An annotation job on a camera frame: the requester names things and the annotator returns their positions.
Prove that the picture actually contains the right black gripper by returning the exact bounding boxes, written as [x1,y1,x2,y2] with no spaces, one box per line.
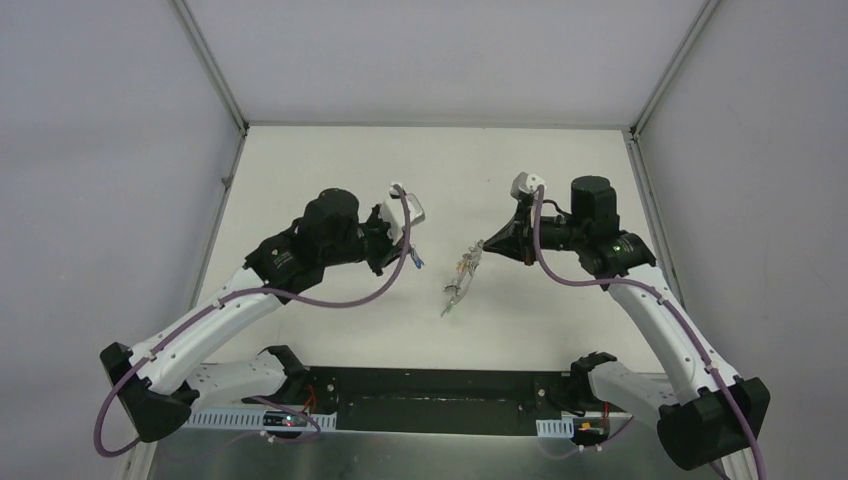
[483,202,588,266]

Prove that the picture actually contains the blue tag key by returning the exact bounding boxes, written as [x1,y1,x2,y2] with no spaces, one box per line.
[409,247,425,269]

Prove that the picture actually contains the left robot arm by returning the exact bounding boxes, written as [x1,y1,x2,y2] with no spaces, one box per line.
[93,184,425,457]

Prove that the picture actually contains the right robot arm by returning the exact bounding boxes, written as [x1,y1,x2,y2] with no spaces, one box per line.
[483,172,771,479]

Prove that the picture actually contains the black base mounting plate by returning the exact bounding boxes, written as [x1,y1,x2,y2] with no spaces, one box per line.
[268,366,622,436]

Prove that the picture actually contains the left controller board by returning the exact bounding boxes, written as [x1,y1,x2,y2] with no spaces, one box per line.
[263,411,309,428]

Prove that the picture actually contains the controller board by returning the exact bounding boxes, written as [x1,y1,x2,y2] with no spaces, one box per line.
[573,419,609,442]
[263,411,309,428]

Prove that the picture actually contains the right controller board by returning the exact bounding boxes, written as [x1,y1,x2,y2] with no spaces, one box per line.
[573,419,609,442]

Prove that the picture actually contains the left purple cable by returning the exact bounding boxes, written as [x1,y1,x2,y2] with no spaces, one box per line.
[92,186,413,458]

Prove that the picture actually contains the purple cable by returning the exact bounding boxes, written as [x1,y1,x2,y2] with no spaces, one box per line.
[531,185,768,480]
[92,186,413,458]

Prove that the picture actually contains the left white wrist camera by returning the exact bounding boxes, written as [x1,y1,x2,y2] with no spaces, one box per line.
[378,183,426,244]

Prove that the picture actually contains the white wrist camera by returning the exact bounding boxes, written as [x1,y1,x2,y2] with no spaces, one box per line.
[378,183,426,244]
[510,172,546,200]

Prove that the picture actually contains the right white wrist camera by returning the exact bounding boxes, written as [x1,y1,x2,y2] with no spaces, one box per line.
[510,172,546,200]

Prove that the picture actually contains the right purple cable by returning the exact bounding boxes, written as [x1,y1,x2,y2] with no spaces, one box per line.
[531,185,768,480]

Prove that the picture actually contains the aluminium frame rail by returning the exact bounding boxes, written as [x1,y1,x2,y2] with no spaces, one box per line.
[116,362,738,480]

